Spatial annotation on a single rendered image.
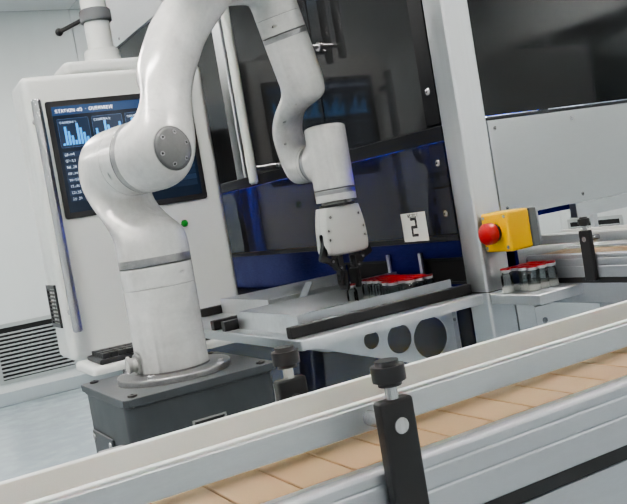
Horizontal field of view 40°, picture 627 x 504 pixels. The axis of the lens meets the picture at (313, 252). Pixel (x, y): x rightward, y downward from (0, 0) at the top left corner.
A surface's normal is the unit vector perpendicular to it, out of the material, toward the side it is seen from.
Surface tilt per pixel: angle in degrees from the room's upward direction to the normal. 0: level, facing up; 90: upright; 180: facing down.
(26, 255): 90
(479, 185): 90
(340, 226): 91
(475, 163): 90
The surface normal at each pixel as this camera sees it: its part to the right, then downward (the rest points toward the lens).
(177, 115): 0.69, -0.52
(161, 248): 0.35, -0.03
